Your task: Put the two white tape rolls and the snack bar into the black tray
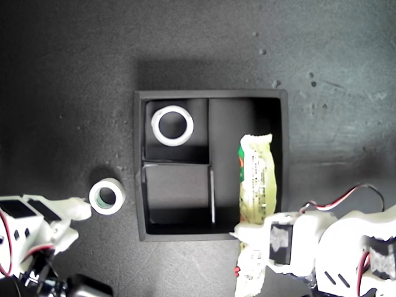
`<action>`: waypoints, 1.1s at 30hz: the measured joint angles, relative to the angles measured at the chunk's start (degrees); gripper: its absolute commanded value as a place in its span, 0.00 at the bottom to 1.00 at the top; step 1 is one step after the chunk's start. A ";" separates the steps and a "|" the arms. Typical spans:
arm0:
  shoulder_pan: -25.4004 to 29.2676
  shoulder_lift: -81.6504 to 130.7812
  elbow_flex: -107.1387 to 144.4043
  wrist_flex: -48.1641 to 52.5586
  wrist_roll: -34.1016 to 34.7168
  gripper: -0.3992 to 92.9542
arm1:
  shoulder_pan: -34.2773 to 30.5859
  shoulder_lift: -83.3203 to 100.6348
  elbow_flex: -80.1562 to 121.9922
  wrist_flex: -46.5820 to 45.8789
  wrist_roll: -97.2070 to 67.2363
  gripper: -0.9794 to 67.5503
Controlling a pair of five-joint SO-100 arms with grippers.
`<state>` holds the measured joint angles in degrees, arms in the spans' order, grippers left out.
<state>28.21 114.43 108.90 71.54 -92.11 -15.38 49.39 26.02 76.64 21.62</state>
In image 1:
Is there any black tray with wells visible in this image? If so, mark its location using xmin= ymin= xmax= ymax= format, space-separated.
xmin=133 ymin=89 xmax=290 ymax=242

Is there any red black white servo cable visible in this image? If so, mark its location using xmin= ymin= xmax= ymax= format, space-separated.
xmin=355 ymin=249 xmax=372 ymax=297
xmin=297 ymin=183 xmax=385 ymax=215
xmin=0 ymin=210 xmax=55 ymax=278

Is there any white tape roll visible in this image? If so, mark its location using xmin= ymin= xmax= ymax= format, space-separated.
xmin=150 ymin=105 xmax=194 ymax=147
xmin=88 ymin=178 xmax=126 ymax=215

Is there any yellow-green printed snack bar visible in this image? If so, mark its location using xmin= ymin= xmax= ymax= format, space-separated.
xmin=234 ymin=133 xmax=277 ymax=297

